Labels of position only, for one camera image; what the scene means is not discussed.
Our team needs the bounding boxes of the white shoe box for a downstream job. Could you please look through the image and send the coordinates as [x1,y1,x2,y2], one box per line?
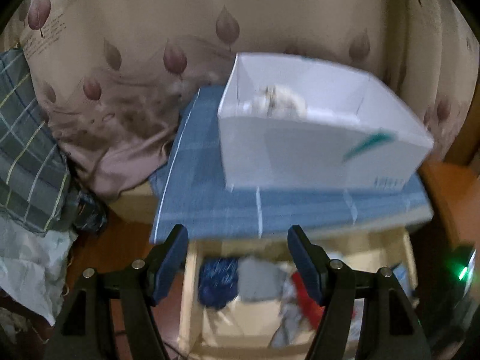
[217,52,436,192]

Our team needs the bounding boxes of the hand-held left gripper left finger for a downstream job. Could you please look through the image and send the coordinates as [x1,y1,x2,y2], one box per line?
[43,224,189,360]

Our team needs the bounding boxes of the beige cardboard box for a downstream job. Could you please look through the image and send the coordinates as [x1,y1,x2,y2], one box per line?
[109,182,166,226]

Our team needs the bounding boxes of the blue checked cloth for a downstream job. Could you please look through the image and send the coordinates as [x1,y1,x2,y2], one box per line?
[149,86,436,244]

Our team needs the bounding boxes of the red underwear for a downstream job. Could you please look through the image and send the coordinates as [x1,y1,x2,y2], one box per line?
[292,272,357,331]

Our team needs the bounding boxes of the light blue underwear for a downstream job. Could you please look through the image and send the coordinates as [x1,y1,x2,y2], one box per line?
[394,262,411,289]

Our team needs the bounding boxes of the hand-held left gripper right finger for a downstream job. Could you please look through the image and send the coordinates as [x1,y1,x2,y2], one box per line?
[287,225,432,360]

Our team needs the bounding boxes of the blue patterned underwear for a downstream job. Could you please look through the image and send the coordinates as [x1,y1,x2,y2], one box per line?
[197,257,241,310]

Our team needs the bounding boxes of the leaf print beige curtain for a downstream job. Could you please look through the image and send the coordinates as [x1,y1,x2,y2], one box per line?
[7,0,473,199]

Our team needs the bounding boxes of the light grey underwear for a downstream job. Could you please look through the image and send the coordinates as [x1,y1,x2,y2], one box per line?
[237,258,287,302]

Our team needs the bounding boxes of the white crumpled sheet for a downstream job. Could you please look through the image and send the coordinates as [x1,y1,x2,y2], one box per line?
[0,215,77,325]

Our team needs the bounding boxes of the plaid blanket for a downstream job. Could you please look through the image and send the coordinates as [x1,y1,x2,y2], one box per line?
[0,47,76,235]

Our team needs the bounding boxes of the dark blue packet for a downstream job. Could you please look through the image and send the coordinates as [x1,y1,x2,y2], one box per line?
[71,189,107,233]

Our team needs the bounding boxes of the grey fronted wooden drawer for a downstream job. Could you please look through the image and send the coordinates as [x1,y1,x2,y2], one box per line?
[178,229,421,360]

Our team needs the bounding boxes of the grey white underwear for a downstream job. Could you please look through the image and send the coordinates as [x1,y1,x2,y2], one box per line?
[268,281,319,347]

